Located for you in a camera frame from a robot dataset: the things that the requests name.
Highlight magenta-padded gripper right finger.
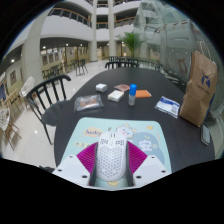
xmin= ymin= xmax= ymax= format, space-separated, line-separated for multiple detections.
xmin=125 ymin=140 xmax=171 ymax=188

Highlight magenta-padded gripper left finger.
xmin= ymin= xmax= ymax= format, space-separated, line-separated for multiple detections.
xmin=52 ymin=140 xmax=99 ymax=188

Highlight white perforated computer mouse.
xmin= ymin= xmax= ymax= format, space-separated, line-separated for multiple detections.
xmin=95 ymin=131 xmax=128 ymax=183

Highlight pale green cartoon mouse pad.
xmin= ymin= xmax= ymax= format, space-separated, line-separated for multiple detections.
xmin=54 ymin=116 xmax=173 ymax=188

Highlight black wooden spindle chair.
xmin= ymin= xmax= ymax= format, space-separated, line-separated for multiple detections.
xmin=24 ymin=74 xmax=73 ymax=146
xmin=104 ymin=60 xmax=141 ymax=70

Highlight clear white-blue tissue packet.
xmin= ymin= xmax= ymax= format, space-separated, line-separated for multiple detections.
xmin=154 ymin=95 xmax=181 ymax=119

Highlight clear bag of brown snacks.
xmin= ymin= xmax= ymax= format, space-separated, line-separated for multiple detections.
xmin=73 ymin=93 xmax=105 ymax=113

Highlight flat orange packet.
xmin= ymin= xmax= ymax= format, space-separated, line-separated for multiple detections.
xmin=134 ymin=89 xmax=152 ymax=99

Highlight small blue-capped bottle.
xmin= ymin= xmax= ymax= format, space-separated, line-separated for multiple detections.
xmin=128 ymin=83 xmax=138 ymax=107

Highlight white-backed wooden chair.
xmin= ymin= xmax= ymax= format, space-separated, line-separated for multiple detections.
xmin=19 ymin=75 xmax=36 ymax=109
xmin=0 ymin=107 xmax=23 ymax=152

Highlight flat brown packet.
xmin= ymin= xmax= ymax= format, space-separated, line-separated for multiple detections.
xmin=113 ymin=83 xmax=131 ymax=93

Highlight small white square box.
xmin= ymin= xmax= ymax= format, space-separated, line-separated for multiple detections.
xmin=95 ymin=82 xmax=109 ymax=93

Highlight brown paper bag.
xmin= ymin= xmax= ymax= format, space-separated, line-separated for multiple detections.
xmin=178 ymin=49 xmax=218 ymax=128

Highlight group of dark chairs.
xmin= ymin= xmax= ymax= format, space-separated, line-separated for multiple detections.
xmin=41 ymin=58 xmax=89 ymax=80

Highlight green potted palm plant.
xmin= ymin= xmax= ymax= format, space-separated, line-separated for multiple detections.
xmin=118 ymin=31 xmax=146 ymax=58

